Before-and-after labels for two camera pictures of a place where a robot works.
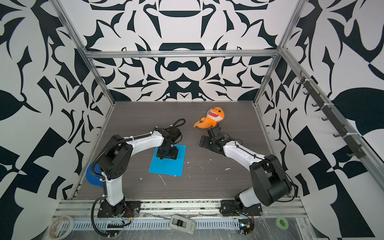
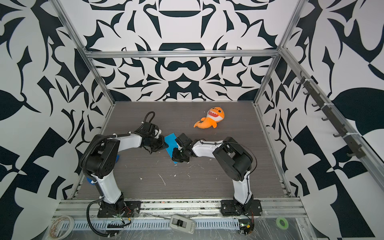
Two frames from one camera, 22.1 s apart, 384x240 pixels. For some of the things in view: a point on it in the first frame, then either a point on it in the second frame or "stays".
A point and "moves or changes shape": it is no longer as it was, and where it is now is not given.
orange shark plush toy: [214, 115] stays
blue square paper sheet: [169, 166] moves or changes shape
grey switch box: [183, 224] stays
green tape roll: [279, 224] stays
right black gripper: [206, 143] → [175, 157]
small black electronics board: [245, 226] stays
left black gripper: [174, 157] → [163, 144]
